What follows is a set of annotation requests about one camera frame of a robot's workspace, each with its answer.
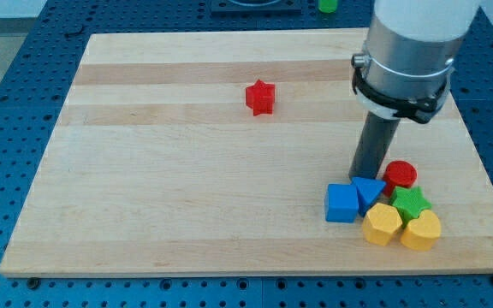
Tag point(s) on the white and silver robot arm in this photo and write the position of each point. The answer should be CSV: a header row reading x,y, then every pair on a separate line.
x,y
404,68

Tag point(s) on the red star block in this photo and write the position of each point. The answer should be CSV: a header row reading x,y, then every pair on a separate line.
x,y
260,98

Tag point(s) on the blue cube block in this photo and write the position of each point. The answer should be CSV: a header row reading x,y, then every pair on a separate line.
x,y
341,203

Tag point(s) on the green star block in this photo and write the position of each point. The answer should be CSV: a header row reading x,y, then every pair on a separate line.
x,y
409,202

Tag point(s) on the light wooden board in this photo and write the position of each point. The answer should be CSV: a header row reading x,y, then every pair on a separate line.
x,y
157,168

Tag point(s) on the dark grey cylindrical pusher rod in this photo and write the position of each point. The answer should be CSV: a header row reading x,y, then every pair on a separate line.
x,y
374,142

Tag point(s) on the blue triangle block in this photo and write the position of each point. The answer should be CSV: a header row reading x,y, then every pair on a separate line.
x,y
368,191

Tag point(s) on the yellow hexagon block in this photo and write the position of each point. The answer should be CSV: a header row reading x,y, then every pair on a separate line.
x,y
381,224

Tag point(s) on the red cylinder block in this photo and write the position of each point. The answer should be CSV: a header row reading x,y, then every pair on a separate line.
x,y
398,174

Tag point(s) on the green cylinder at table edge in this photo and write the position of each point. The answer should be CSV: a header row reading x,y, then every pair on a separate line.
x,y
327,6

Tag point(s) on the yellow heart block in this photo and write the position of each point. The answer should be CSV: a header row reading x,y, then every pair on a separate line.
x,y
422,233

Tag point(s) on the dark square base plate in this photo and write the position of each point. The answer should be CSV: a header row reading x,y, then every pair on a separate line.
x,y
224,7

